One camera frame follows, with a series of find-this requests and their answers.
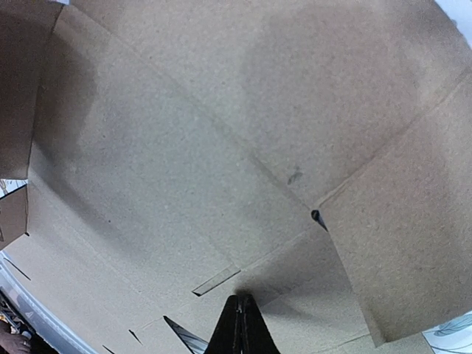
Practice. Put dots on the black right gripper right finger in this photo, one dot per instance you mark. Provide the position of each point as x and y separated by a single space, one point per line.
255 336

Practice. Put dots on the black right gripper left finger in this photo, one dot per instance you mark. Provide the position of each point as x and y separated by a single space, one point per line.
226 335

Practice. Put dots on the brown cardboard box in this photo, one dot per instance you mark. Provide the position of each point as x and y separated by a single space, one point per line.
158 157

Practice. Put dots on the floral patterned table mat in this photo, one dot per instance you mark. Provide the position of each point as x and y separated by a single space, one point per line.
452 337

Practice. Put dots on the front aluminium rail base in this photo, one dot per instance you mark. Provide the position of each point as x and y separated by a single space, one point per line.
26 314

